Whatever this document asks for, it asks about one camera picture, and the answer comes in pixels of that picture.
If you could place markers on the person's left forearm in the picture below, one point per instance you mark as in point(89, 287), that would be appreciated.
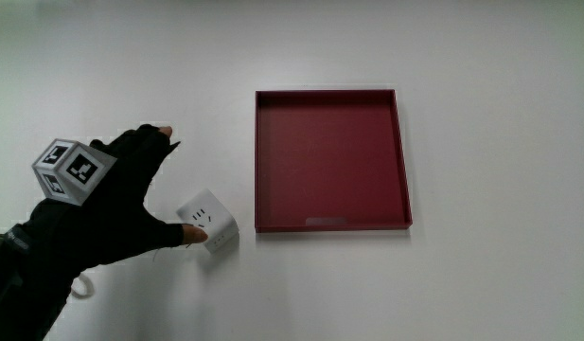
point(17, 289)

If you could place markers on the white socket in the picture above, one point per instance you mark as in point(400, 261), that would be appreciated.
point(211, 215)

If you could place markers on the red square tray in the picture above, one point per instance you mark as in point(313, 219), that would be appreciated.
point(327, 166)

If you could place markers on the person's left hand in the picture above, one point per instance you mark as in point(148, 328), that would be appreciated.
point(116, 213)

